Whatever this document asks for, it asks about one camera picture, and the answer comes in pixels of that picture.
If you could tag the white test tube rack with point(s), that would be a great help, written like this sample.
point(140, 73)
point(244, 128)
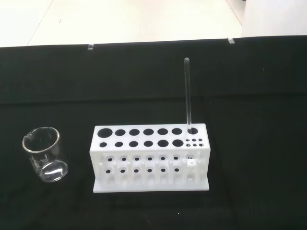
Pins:
point(144, 151)

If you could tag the black bench cloth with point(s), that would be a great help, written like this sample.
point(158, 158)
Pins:
point(144, 95)

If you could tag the clear cloth clip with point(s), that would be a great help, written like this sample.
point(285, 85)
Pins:
point(90, 46)
point(230, 40)

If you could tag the clear glass beaker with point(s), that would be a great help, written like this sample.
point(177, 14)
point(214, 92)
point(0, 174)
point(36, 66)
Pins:
point(45, 165)

